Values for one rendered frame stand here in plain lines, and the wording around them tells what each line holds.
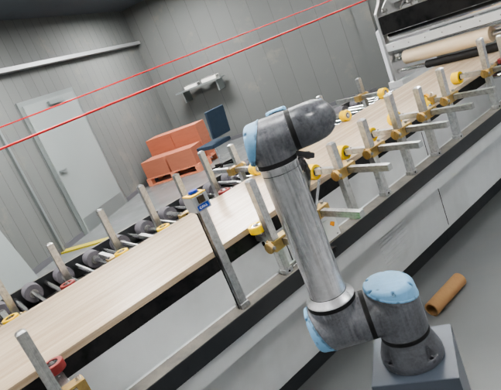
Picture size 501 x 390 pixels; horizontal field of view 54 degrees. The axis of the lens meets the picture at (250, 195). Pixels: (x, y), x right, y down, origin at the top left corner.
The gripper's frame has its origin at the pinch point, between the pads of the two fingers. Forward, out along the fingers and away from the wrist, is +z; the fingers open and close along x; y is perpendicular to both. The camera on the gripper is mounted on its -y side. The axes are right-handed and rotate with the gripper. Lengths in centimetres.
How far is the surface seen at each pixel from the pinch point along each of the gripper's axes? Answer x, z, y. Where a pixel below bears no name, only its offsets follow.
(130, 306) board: -28, 11, 83
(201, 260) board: -27, 11, 48
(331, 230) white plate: -5.4, 27.0, -8.3
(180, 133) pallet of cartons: -656, 29, -301
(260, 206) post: -6.1, -2.1, 22.9
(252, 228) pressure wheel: -21.3, 10.2, 21.2
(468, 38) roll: -59, -6, -258
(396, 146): 6, 6, -56
